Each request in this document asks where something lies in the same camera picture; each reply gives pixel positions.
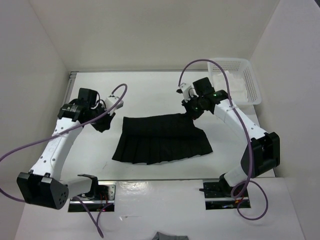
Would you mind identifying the black pleated skirt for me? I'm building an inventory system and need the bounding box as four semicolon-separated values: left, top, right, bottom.
112;113;213;165

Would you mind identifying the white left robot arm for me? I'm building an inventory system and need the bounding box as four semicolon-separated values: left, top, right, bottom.
16;88;119;210

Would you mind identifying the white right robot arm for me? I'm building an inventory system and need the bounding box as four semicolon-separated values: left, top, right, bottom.
177;77;280;197

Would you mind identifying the white cloth in basket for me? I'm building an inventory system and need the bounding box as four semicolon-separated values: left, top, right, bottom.
212;71;248;104

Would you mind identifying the white perforated plastic basket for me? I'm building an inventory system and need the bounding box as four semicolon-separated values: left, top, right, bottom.
207;57;262;106

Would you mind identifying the grey folded cloth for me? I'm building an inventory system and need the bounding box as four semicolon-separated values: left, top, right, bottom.
152;232;189;240

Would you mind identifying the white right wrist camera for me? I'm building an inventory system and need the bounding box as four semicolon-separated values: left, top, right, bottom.
176;82;196;103

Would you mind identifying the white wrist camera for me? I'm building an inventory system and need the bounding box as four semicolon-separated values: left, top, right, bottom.
104;95;124;111
176;82;196;103

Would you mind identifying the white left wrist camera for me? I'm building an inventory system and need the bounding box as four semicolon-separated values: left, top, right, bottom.
104;95;124;111

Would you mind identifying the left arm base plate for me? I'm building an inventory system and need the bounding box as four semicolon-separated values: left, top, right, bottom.
77;181;116;212

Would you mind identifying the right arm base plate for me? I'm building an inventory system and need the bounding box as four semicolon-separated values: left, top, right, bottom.
199;180;251;210

